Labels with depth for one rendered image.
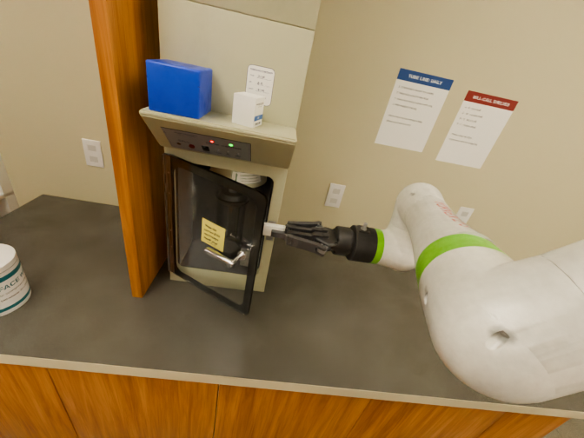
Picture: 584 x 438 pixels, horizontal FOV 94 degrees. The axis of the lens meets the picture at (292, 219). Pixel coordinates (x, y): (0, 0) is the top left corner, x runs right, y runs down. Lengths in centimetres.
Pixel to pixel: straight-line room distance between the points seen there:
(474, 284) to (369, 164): 96
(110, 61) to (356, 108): 81
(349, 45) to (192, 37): 60
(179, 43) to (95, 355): 76
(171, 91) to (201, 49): 14
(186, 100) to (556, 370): 63
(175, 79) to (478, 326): 59
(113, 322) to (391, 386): 79
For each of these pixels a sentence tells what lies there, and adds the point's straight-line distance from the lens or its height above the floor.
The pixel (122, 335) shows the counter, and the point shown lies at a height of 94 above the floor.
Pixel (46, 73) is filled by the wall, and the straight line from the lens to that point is 142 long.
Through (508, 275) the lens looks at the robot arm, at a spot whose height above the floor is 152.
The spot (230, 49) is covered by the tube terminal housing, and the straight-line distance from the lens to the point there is 70.
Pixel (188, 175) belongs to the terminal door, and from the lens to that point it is 73.
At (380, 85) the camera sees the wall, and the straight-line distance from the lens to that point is 117.
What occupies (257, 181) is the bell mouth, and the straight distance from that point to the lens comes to 80.
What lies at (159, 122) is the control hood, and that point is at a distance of 65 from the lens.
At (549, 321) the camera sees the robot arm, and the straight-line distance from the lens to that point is 31.
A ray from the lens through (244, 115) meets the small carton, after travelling 62.
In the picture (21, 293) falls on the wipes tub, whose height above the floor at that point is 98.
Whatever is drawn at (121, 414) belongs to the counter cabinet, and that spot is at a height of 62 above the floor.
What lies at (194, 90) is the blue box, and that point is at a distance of 61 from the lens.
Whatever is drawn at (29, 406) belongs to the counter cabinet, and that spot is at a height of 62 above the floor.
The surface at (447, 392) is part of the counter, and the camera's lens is 101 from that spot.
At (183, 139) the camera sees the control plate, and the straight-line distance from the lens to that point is 68.
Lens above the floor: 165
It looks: 30 degrees down
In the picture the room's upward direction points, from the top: 13 degrees clockwise
